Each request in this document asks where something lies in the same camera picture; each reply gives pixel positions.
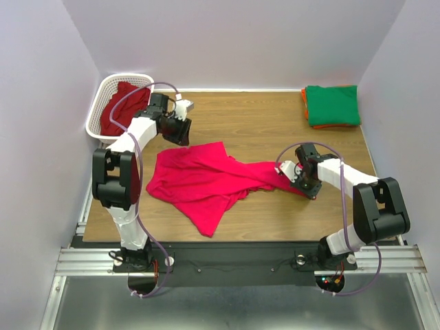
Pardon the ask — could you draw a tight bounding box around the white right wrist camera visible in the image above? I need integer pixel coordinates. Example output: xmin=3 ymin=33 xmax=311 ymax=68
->
xmin=275 ymin=160 xmax=302 ymax=183

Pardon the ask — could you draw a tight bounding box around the folded green t shirt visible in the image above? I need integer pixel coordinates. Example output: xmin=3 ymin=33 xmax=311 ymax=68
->
xmin=305 ymin=84 xmax=362 ymax=128

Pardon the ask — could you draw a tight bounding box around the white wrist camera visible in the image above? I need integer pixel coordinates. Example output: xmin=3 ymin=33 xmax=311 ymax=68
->
xmin=275 ymin=160 xmax=302 ymax=183
xmin=174 ymin=99 xmax=194 ymax=121

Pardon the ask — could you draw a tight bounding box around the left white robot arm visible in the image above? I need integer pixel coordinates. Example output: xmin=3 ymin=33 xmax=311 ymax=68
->
xmin=91 ymin=93 xmax=194 ymax=272

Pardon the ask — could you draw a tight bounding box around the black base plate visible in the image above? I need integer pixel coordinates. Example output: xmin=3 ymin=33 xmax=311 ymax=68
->
xmin=111 ymin=240 xmax=358 ymax=288

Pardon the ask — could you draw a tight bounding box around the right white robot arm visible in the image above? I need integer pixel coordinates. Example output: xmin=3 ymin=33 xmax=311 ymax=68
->
xmin=278 ymin=143 xmax=410 ymax=268

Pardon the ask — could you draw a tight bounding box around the dark red t shirt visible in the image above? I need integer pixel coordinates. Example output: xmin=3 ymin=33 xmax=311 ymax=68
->
xmin=100 ymin=81 xmax=151 ymax=136

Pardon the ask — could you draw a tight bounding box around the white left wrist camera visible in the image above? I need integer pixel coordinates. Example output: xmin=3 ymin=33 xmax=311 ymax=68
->
xmin=174 ymin=99 xmax=194 ymax=121

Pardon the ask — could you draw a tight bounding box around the aluminium frame rail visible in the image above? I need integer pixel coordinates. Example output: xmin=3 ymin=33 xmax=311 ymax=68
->
xmin=41 ymin=140 xmax=118 ymax=330

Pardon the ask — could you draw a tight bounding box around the folded orange t shirt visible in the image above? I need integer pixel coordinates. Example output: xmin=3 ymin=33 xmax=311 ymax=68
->
xmin=300 ymin=87 xmax=360 ymax=131

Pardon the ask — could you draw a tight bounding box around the white perforated plastic basket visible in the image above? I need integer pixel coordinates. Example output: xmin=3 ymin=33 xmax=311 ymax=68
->
xmin=85 ymin=73 xmax=154 ymax=144

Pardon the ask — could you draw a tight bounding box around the bright pink t shirt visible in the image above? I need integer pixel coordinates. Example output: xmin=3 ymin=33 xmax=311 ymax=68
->
xmin=146 ymin=142 xmax=305 ymax=238

